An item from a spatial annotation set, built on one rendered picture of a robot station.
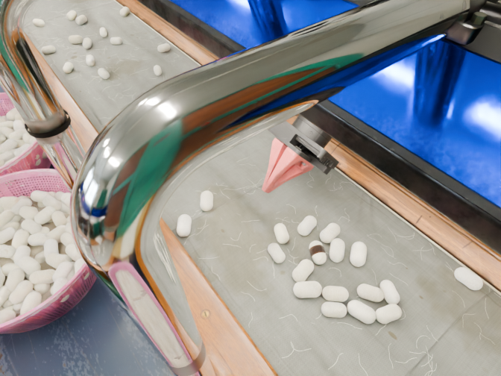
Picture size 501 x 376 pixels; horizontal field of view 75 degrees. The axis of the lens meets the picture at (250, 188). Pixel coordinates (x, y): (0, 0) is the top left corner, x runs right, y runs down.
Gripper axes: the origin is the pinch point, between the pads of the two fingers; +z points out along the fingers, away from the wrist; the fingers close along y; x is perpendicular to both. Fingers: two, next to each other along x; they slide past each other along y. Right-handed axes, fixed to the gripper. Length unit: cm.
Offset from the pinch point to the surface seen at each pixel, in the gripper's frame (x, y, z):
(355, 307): 1.2, 19.5, 3.9
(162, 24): 14, -67, -11
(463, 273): 11.0, 25.3, -7.3
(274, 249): -0.3, 7.1, 5.9
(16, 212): -16.7, -24.3, 27.9
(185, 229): -5.7, -3.5, 11.9
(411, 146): -26.2, 19.1, -10.7
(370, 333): 2.6, 22.6, 5.2
